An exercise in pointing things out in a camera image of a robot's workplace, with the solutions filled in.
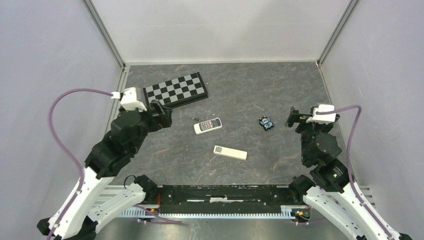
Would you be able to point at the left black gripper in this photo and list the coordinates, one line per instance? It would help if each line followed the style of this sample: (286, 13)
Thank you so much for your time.
(163, 119)

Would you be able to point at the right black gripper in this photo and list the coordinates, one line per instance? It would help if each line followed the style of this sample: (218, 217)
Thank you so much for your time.
(295, 117)

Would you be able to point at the white remote with buttons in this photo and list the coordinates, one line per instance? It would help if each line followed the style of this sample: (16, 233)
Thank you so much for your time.
(207, 126)

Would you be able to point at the slim white remote control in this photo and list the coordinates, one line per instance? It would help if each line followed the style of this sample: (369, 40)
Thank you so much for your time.
(230, 152)

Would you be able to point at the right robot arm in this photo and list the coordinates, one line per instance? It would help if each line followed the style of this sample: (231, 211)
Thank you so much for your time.
(332, 189)

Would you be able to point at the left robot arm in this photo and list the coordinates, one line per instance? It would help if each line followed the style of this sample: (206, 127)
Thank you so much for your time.
(77, 219)

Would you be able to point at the black white chessboard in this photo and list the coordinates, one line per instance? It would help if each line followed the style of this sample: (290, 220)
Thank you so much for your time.
(177, 92)

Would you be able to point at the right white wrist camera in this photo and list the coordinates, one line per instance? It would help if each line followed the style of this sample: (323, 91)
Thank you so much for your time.
(320, 115)

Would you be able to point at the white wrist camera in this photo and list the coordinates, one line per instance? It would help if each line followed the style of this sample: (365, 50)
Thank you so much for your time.
(130, 99)
(320, 115)

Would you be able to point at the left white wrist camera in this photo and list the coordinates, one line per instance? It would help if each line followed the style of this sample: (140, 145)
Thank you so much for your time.
(130, 99)

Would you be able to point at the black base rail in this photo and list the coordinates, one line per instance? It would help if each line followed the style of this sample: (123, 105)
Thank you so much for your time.
(222, 199)

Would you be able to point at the white toothed cable duct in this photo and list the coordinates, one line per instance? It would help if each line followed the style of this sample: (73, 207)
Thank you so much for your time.
(285, 213)

